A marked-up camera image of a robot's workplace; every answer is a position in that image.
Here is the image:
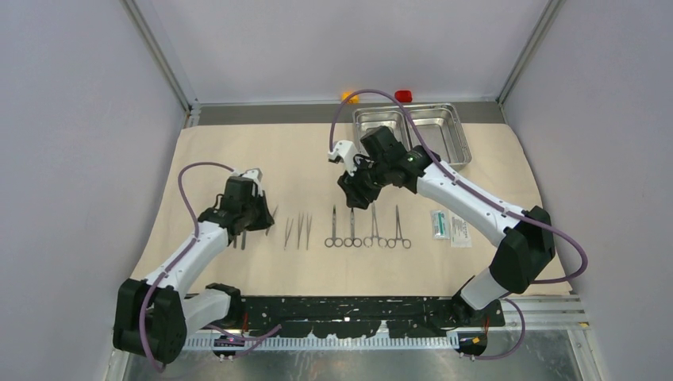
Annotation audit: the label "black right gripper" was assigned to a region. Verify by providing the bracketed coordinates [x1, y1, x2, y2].
[337, 155, 390, 210]

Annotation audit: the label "steel tweezers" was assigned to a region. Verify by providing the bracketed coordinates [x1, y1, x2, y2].
[297, 213, 305, 250]
[306, 214, 313, 250]
[283, 217, 294, 250]

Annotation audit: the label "steel mesh instrument tray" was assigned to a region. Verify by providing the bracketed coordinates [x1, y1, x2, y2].
[352, 103, 472, 171]

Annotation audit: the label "long steel needle holder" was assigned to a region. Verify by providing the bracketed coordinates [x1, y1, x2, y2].
[363, 203, 387, 248]

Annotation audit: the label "steel hemostat clamp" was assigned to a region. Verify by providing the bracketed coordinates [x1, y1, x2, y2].
[386, 206, 412, 249]

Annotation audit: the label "cream cloth wrap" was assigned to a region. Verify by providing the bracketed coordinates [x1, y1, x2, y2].
[133, 123, 495, 296]

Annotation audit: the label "straight steel scissors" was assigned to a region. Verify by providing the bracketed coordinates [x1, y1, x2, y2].
[344, 208, 363, 248]

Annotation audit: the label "curved steel scissors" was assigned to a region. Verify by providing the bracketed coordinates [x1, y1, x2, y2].
[324, 206, 344, 248]

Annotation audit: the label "green white sterile packet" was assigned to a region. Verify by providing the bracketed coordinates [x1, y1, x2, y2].
[430, 210, 451, 240]

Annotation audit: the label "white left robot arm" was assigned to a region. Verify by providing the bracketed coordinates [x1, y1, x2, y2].
[113, 168, 274, 364]

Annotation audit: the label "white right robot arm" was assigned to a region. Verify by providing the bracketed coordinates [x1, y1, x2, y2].
[328, 126, 555, 326]

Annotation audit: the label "red block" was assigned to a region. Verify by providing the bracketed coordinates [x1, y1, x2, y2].
[394, 90, 413, 103]

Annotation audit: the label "yellow block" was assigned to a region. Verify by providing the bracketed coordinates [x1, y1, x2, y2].
[341, 92, 360, 104]

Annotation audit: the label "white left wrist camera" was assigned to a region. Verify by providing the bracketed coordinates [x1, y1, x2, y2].
[240, 167, 263, 197]

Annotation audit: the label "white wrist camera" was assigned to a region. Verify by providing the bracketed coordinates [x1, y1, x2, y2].
[328, 140, 359, 176]
[240, 167, 263, 197]

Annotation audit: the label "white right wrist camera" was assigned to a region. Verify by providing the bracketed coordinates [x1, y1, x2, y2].
[328, 140, 359, 176]

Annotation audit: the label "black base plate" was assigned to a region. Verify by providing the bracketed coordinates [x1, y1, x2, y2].
[212, 296, 505, 339]

